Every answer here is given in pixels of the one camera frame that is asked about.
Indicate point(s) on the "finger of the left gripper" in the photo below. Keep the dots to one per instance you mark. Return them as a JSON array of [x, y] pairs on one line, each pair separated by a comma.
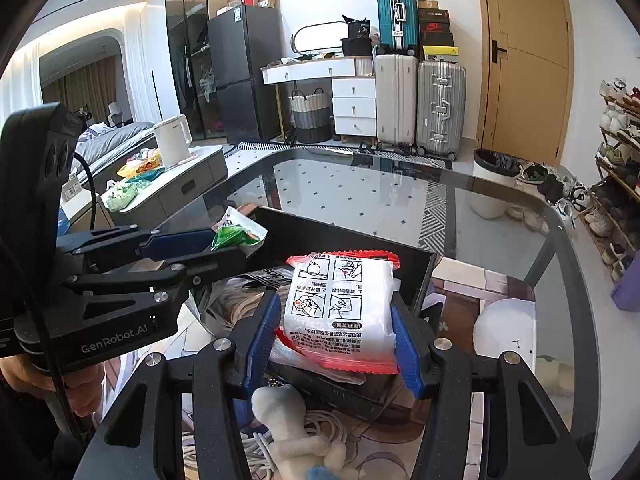
[[140, 247], [185, 272]]

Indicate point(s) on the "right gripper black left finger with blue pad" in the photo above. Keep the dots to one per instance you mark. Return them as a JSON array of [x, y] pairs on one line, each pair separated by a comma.
[[140, 435]]

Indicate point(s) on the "green snack packet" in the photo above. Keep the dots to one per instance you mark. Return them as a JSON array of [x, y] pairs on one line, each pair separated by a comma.
[[236, 230]]

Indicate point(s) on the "white red packet with pictograms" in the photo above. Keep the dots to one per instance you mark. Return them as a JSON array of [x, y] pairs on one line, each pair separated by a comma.
[[337, 312]]

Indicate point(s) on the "striped socks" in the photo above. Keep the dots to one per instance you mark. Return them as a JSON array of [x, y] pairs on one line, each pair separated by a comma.
[[271, 278]]

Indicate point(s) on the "grey low cabinet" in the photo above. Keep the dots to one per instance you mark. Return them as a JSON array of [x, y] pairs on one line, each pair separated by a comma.
[[175, 188]]

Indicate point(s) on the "beige slipper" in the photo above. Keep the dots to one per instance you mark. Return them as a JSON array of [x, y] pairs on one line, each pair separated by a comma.
[[556, 377]]

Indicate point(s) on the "white electric kettle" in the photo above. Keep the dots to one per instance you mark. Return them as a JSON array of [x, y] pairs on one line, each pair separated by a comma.
[[173, 139]]

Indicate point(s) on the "bed with grey blanket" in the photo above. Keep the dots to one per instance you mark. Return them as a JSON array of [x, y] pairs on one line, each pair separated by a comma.
[[107, 153]]

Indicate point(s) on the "white plush toy blue pompom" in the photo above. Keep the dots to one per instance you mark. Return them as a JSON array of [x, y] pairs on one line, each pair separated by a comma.
[[296, 453]]

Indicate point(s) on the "black storage box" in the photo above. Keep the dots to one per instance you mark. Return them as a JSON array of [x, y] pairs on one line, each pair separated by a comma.
[[363, 396]]

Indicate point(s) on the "purple bag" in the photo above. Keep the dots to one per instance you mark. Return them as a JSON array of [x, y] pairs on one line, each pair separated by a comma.
[[626, 293]]

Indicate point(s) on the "woven laundry basket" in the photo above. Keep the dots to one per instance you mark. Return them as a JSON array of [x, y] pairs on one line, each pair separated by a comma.
[[312, 114]]

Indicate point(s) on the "black refrigerator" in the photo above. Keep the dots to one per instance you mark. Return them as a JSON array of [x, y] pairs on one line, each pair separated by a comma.
[[242, 42]]

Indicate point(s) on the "wooden shoe rack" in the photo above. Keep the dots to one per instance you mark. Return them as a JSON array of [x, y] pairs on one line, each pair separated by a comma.
[[613, 218]]

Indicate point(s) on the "white dresser desk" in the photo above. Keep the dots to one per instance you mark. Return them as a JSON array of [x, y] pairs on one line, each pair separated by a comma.
[[350, 83]]

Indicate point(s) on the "dark glass wardrobe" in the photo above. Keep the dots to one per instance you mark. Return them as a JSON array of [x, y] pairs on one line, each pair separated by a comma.
[[191, 64]]

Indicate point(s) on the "oval mirror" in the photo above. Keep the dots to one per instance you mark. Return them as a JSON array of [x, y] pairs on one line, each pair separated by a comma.
[[319, 38]]

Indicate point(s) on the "black trash bin white base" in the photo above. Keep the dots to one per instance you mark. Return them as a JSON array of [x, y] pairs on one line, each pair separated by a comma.
[[499, 169]]

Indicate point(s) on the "white suitcase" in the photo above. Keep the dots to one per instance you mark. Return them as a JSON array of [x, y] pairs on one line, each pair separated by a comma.
[[395, 85]]

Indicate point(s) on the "silver aluminium suitcase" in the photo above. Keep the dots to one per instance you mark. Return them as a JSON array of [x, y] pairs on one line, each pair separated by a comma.
[[441, 107]]

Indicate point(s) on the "teal suitcase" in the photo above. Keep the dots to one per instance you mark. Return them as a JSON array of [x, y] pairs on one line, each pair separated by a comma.
[[398, 26]]

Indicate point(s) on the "wooden door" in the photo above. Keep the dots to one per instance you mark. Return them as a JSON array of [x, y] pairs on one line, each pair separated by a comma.
[[527, 78]]

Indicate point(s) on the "stack of shoe boxes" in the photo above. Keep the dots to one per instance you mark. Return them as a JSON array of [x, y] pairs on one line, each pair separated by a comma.
[[435, 34]]

